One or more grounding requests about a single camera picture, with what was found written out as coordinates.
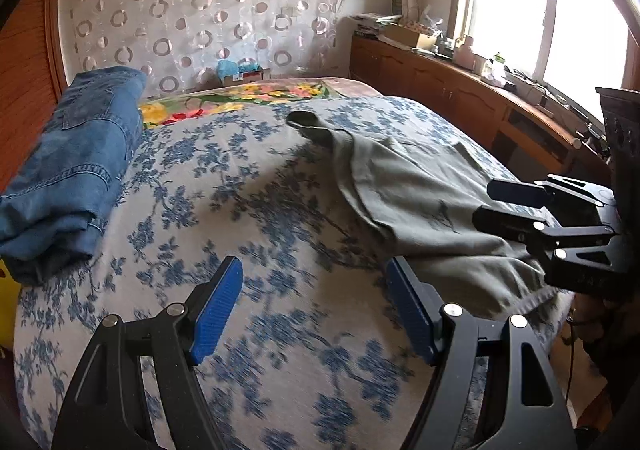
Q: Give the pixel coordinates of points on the stack of papers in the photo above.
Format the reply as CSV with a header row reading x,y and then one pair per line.
x,y
372,23

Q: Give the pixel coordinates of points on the open cardboard box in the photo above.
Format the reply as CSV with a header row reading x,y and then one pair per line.
x,y
407,36

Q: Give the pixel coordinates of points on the colourful flower blanket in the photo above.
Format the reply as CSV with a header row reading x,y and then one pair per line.
x,y
225,100

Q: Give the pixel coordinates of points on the long wooden cabinet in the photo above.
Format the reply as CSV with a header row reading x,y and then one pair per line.
x,y
425,75

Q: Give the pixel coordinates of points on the circle-patterned wall curtain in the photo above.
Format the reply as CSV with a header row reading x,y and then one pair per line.
x,y
200,5

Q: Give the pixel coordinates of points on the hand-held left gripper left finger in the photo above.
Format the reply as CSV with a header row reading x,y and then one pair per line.
x,y
220,305

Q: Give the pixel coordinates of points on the wooden headboard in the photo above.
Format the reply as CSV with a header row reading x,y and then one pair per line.
x,y
25,80

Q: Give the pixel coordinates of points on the folded blue jeans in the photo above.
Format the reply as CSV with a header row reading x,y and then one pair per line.
x,y
75,155

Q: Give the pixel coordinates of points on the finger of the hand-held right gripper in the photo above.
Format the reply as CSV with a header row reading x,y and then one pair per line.
x,y
505,222
515,192

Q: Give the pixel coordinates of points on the small cardboard box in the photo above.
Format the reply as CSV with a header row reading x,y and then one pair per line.
x,y
247,77

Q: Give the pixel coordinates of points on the blue floral bedspread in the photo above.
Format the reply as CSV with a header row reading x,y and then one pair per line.
x,y
240,200

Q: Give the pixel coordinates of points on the grey-green pants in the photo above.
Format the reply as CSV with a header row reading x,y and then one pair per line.
x,y
425,200

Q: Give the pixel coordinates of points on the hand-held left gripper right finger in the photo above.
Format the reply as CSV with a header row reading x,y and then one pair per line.
x,y
407,305

